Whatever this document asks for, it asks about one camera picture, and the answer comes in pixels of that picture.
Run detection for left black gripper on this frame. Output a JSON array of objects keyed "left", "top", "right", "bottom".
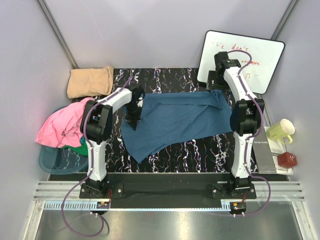
[{"left": 125, "top": 101, "right": 142, "bottom": 131}]

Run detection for blue t shirt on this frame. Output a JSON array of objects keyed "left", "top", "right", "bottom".
[{"left": 121, "top": 90, "right": 232, "bottom": 163}]

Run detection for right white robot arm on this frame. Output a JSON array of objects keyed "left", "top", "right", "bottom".
[{"left": 206, "top": 51, "right": 265, "bottom": 200}]

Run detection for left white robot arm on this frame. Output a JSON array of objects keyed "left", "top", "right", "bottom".
[{"left": 79, "top": 84, "right": 145, "bottom": 199}]

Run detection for white paper stack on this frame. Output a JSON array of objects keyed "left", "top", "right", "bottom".
[{"left": 267, "top": 126, "right": 294, "bottom": 176}]

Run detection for white whiteboard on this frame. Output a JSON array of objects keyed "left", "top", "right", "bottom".
[{"left": 197, "top": 30, "right": 285, "bottom": 95}]

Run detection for green t shirt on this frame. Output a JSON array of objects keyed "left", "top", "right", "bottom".
[{"left": 62, "top": 138, "right": 89, "bottom": 157}]

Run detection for folded beige t shirt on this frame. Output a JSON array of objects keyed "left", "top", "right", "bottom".
[{"left": 67, "top": 66, "right": 114, "bottom": 99}]

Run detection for pink t shirt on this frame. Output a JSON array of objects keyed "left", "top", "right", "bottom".
[{"left": 35, "top": 97, "right": 92, "bottom": 148}]

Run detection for black marble pattern mat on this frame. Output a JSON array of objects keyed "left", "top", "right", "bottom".
[{"left": 105, "top": 68, "right": 235, "bottom": 173}]

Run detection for yellow green mug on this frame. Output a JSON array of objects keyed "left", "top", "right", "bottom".
[{"left": 266, "top": 118, "right": 296, "bottom": 145}]

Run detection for teal plastic basket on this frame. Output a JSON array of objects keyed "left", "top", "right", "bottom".
[{"left": 39, "top": 106, "right": 88, "bottom": 175}]

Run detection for grey setup guide booklet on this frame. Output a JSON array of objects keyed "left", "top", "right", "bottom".
[{"left": 252, "top": 129, "right": 277, "bottom": 174}]

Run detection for red brown box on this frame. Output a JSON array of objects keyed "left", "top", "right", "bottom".
[{"left": 277, "top": 152, "right": 297, "bottom": 169}]

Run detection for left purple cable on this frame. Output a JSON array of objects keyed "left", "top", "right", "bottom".
[{"left": 60, "top": 76, "right": 133, "bottom": 237}]

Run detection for purple cable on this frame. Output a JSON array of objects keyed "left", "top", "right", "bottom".
[
  {"left": 60, "top": 76, "right": 133, "bottom": 237},
  {"left": 209, "top": 49, "right": 272, "bottom": 217}
]

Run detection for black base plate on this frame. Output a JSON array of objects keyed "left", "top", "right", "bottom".
[{"left": 80, "top": 173, "right": 257, "bottom": 200}]

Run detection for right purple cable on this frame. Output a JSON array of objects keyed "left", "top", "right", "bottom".
[{"left": 209, "top": 49, "right": 272, "bottom": 217}]

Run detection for aluminium rail frame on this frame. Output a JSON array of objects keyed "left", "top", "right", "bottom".
[{"left": 23, "top": 179, "right": 318, "bottom": 240}]

